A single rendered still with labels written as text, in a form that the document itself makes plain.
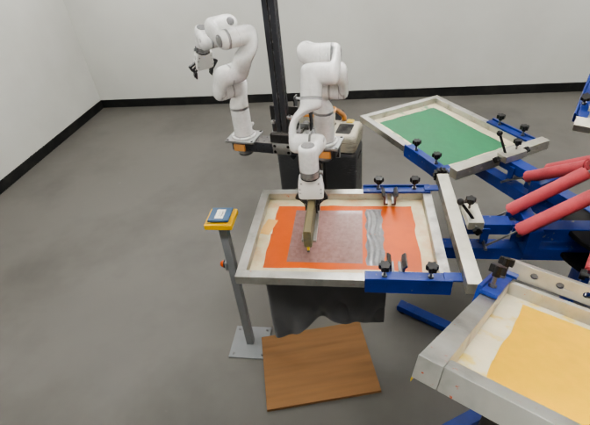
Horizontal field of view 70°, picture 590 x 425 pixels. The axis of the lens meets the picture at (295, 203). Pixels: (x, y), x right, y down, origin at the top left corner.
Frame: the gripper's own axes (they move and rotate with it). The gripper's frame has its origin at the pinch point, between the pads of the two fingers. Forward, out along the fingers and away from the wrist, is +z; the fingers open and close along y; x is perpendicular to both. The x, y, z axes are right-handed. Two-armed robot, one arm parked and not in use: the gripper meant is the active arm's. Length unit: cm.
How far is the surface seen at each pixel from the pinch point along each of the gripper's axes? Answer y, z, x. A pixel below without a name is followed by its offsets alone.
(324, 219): -3.6, 14.2, -9.5
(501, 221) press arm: -73, 6, 1
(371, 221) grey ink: -24.3, 13.5, -7.8
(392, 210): -33.4, 14.3, -16.9
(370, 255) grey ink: -23.4, 13.3, 13.3
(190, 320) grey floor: 88, 110, -24
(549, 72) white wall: -238, 89, -379
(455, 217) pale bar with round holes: -57, 6, -1
